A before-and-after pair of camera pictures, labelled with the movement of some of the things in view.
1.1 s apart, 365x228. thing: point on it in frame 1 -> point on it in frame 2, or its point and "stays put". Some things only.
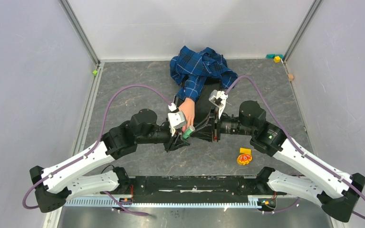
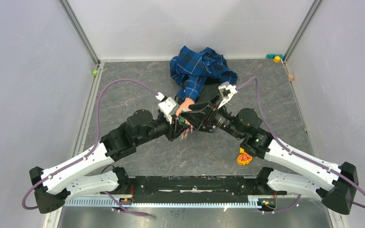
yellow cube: x=277 y=59 stays put
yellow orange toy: x=245 y=156 stays put
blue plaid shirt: x=190 y=69 stays put
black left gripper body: x=170 y=145 -> x=171 y=132
